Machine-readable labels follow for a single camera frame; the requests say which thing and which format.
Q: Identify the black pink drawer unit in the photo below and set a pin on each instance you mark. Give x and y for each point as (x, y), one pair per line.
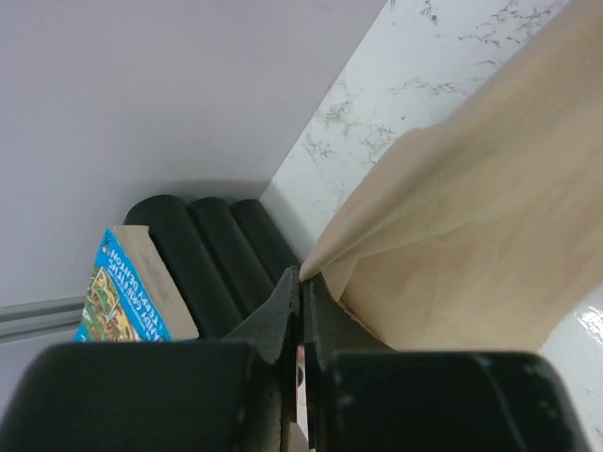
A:
(225, 258)

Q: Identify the aluminium frame rail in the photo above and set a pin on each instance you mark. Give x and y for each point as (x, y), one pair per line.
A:
(35, 319)

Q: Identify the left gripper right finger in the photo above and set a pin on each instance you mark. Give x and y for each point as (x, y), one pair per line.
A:
(365, 396)

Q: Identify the blue treehouse book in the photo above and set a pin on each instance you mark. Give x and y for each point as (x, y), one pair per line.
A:
(132, 296)

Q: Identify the beige t-shirt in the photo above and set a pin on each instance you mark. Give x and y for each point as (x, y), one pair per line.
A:
(485, 230)

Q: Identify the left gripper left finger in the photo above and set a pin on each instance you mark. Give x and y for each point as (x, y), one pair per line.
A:
(237, 393)

